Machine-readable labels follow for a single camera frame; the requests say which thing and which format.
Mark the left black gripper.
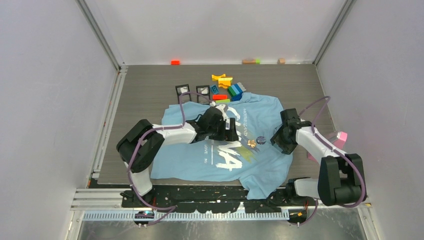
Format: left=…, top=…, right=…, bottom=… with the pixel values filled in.
left=207, top=118, right=239, bottom=142

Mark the pink leaf brooch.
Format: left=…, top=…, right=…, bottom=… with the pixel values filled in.
left=247, top=139, right=257, bottom=148

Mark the blue round brooch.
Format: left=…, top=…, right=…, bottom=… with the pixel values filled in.
left=256, top=136, right=267, bottom=145

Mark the light blue printed t-shirt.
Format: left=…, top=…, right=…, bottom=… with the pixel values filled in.
left=150, top=92, right=293, bottom=200

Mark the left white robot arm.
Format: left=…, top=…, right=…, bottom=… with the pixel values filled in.
left=116, top=106, right=239, bottom=207

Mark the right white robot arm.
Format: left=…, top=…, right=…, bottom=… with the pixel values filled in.
left=270, top=108, right=367, bottom=208

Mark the right black brooch box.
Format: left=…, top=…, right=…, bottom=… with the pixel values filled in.
left=196, top=85, right=211, bottom=105

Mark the black brooch box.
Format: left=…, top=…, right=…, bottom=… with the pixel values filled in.
left=196, top=85, right=211, bottom=105
left=175, top=84, right=192, bottom=104

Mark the left black brooch box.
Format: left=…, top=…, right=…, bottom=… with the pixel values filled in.
left=175, top=84, right=192, bottom=104

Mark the lime green long block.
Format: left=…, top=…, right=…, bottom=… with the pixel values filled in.
left=215, top=98, right=231, bottom=104

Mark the red flat block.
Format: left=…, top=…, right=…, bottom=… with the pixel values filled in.
left=212, top=94, right=228, bottom=101

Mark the multicolour brick stack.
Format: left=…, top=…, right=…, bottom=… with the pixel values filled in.
left=227, top=82, right=246, bottom=102

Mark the blue figure-eight block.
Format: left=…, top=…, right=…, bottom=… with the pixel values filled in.
left=210, top=84, right=220, bottom=95

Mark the pink white object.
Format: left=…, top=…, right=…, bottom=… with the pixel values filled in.
left=301, top=129, right=348, bottom=165

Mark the yellow arch block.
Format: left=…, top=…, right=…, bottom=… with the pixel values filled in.
left=211, top=73, right=226, bottom=81

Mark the tan arch wooden block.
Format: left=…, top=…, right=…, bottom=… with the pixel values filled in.
left=242, top=58, right=257, bottom=65

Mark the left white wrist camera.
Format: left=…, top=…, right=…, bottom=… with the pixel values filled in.
left=215, top=104, right=229, bottom=121

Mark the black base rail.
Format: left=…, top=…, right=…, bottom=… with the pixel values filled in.
left=120, top=185, right=316, bottom=219

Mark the red block by wall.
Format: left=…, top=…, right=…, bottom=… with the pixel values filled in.
left=170, top=59, right=181, bottom=65

